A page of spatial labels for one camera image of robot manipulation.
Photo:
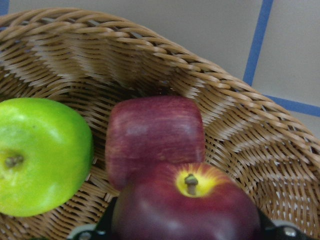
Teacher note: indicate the dark red apple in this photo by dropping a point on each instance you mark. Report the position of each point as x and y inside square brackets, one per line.
[193, 201]

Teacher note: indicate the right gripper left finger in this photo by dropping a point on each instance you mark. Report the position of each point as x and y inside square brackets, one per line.
[100, 231]

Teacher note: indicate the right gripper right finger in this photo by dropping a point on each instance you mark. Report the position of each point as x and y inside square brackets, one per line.
[279, 230]

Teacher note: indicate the wicker basket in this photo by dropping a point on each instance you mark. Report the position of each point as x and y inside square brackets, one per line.
[91, 60]

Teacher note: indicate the green apple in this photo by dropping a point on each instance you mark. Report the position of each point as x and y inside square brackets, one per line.
[46, 152]

